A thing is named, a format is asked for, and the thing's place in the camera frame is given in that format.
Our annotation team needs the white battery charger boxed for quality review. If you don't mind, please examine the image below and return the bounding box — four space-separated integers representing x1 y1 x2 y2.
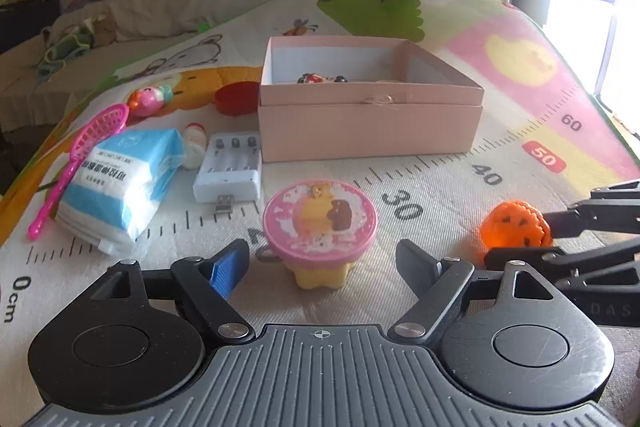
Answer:
192 133 264 214

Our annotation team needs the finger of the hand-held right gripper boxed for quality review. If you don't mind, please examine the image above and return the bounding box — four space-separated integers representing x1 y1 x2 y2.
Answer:
542 179 640 239
484 237 640 299

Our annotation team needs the small santa figurine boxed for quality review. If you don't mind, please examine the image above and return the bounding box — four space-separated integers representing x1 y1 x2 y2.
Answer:
180 123 209 170

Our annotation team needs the yellow cup with pink lid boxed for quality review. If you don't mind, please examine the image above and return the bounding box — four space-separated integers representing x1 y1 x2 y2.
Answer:
262 181 378 292

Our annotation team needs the green toy bundle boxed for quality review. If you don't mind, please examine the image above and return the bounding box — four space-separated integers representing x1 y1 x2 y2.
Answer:
37 21 97 76

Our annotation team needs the red plastic cup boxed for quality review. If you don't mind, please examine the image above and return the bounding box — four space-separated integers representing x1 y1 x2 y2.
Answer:
215 81 263 116

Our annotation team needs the blue white tissue pack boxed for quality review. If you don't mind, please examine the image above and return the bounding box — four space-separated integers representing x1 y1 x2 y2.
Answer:
54 128 187 256

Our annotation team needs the printed play mat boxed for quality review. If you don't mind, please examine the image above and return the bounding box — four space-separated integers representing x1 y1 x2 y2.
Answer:
0 0 640 427

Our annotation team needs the pink plastic net scoop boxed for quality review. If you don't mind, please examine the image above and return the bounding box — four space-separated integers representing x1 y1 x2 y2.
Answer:
27 103 131 241

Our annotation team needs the pink cardboard box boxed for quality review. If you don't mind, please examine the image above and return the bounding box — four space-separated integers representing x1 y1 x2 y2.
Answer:
257 36 486 163

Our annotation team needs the small red black toy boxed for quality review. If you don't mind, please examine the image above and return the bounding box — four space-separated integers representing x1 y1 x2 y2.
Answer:
296 73 349 86

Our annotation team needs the black cabinet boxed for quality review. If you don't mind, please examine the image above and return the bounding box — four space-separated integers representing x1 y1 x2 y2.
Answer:
0 0 62 54

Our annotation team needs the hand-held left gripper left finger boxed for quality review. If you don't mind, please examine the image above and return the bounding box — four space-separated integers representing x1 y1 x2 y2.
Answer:
102 238 256 343

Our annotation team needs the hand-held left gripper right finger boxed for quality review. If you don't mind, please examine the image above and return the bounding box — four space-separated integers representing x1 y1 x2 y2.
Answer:
387 239 553 341

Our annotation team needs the orange pumpkin toy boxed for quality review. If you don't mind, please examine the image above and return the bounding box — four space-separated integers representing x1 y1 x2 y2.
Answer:
477 201 555 266

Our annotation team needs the pink green fish toy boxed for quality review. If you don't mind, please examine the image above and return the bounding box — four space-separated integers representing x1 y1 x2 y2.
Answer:
127 85 174 116

